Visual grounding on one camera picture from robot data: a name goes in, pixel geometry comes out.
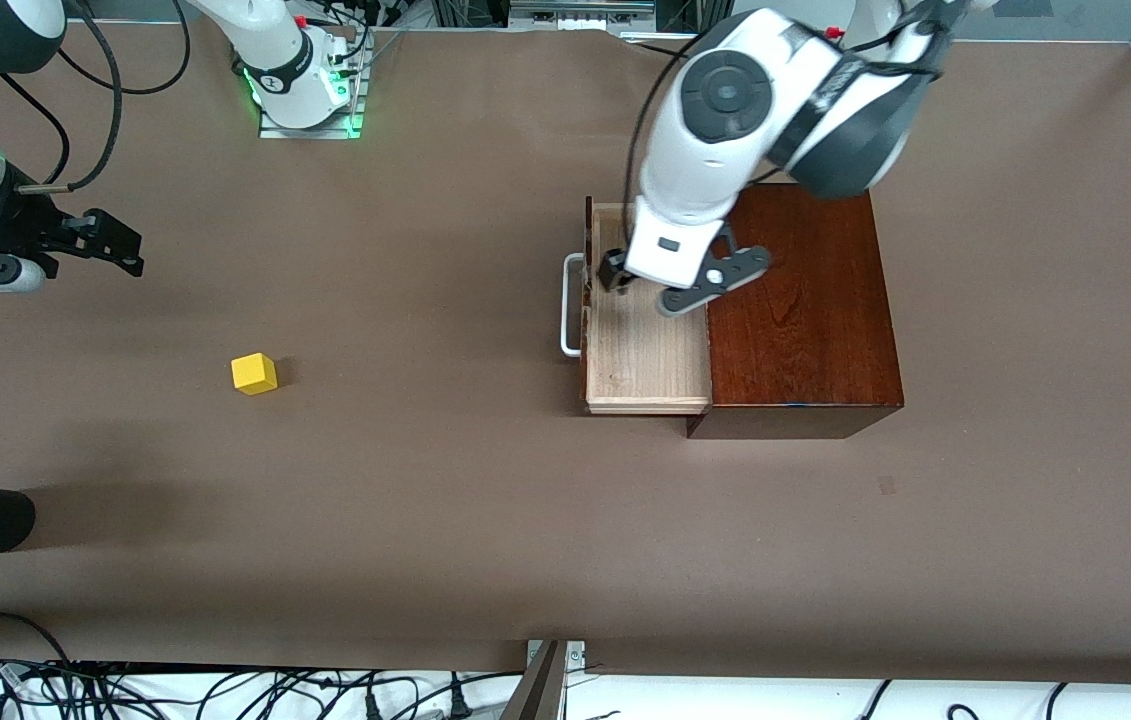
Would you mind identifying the black cable with plug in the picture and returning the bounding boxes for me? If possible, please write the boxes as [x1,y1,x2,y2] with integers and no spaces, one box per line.
[305,672,388,720]
[415,670,526,720]

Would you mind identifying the brown table cover sheet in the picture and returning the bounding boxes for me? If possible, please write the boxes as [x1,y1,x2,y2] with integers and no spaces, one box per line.
[0,20,1131,686]

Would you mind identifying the aluminium arm base plate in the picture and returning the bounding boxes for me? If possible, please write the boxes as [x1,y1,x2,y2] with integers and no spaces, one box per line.
[258,60,368,141]

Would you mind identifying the small aluminium mounting plate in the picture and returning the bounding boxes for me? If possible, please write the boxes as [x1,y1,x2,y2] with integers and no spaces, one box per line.
[526,640,587,669]

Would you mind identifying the dark metal strut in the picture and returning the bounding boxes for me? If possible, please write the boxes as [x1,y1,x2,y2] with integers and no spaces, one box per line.
[498,641,568,720]

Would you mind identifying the dark brown wooden cabinet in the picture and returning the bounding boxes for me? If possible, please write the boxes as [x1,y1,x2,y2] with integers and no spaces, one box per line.
[685,182,906,441]

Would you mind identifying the yellow block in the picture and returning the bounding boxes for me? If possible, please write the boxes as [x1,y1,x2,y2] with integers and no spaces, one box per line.
[231,353,279,397]

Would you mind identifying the light wood drawer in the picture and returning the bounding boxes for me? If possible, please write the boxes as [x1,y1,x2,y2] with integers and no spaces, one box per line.
[582,195,714,416]

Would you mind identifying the grey connector strip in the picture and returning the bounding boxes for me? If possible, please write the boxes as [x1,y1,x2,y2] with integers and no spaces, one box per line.
[508,0,657,30]

